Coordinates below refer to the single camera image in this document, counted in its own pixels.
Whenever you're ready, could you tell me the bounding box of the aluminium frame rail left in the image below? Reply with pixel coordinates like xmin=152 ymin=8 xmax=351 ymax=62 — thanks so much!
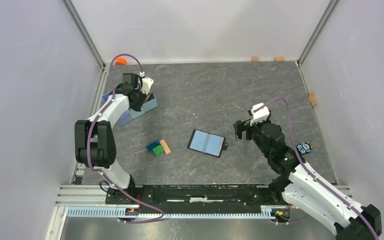
xmin=44 ymin=0 xmax=111 ymax=240

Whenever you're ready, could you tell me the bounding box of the wooden block back left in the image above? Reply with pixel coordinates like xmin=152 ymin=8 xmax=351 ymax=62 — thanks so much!
xmin=251 ymin=56 xmax=259 ymax=62

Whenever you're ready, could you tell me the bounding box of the purple plastic bin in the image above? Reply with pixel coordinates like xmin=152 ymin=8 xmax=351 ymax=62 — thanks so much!
xmin=102 ymin=92 xmax=133 ymax=126

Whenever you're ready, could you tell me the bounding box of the light blue middle bin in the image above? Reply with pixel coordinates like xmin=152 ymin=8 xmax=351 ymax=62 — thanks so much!
xmin=127 ymin=108 xmax=146 ymax=119

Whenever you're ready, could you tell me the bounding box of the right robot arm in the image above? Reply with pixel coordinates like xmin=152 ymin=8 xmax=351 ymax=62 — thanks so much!
xmin=233 ymin=119 xmax=382 ymax=240

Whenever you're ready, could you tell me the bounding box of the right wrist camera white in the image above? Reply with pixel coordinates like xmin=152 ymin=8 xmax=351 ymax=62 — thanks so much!
xmin=249 ymin=102 xmax=271 ymax=126

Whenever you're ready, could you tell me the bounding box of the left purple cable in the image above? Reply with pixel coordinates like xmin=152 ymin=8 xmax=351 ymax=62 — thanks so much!
xmin=85 ymin=53 xmax=165 ymax=225

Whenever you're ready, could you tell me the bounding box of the blue owl toy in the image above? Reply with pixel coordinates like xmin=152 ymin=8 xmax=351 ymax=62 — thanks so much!
xmin=296 ymin=141 xmax=314 ymax=156

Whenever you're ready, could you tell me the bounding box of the black card holder wallet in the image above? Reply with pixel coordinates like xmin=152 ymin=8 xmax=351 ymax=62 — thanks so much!
xmin=187 ymin=129 xmax=228 ymax=158

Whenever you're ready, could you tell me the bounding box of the orange round object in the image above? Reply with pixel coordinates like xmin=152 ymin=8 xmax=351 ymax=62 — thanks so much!
xmin=114 ymin=57 xmax=127 ymax=65

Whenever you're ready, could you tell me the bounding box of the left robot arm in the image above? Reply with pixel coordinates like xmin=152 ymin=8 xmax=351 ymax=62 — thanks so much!
xmin=74 ymin=71 xmax=154 ymax=204

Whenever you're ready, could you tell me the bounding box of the blue toy brick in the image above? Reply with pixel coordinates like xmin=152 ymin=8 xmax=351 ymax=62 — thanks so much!
xmin=146 ymin=140 xmax=160 ymax=153

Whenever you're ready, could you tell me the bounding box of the light blue bin with cards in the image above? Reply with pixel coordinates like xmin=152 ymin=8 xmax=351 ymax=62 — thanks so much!
xmin=139 ymin=93 xmax=158 ymax=114

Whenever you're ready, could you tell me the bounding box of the wooden arch block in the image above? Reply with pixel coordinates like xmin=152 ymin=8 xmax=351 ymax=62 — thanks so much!
xmin=308 ymin=92 xmax=318 ymax=108

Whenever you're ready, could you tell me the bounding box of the green toy brick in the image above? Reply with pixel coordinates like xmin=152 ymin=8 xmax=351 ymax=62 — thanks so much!
xmin=152 ymin=145 xmax=165 ymax=157

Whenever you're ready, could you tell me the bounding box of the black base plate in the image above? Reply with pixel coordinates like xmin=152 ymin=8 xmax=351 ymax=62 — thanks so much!
xmin=105 ymin=184 xmax=292 ymax=216

